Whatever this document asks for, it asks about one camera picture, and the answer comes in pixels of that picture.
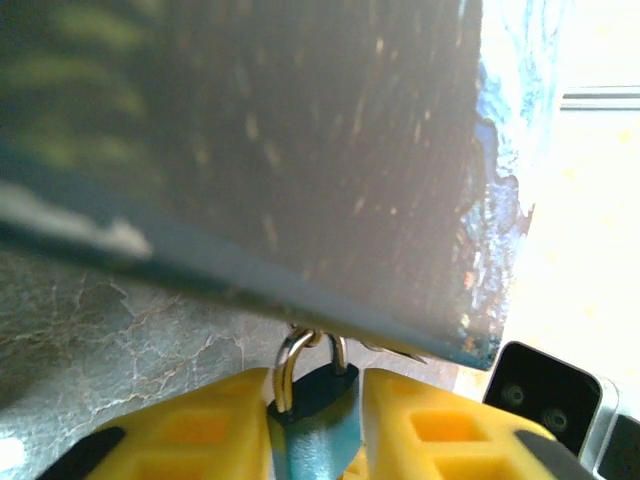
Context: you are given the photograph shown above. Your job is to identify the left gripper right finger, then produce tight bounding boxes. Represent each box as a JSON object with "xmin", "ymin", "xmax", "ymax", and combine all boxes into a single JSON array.
[{"xmin": 344, "ymin": 367, "xmax": 597, "ymax": 480}]

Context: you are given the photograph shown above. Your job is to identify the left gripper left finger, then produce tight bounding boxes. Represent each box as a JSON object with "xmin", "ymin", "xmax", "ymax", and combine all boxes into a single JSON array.
[{"xmin": 47, "ymin": 367, "xmax": 274, "ymax": 480}]

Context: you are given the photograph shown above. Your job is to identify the small blue padlock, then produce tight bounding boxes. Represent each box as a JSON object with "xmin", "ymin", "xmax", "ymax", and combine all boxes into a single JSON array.
[{"xmin": 264, "ymin": 324, "xmax": 362, "ymax": 480}]

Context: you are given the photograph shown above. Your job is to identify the starry night print tin box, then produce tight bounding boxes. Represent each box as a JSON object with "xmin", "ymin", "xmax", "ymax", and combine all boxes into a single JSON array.
[{"xmin": 0, "ymin": 0, "xmax": 562, "ymax": 372}]

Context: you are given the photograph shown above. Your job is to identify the aluminium table side rail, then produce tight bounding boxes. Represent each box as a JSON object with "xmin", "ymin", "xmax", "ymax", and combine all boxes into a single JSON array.
[{"xmin": 559, "ymin": 85, "xmax": 640, "ymax": 113}]

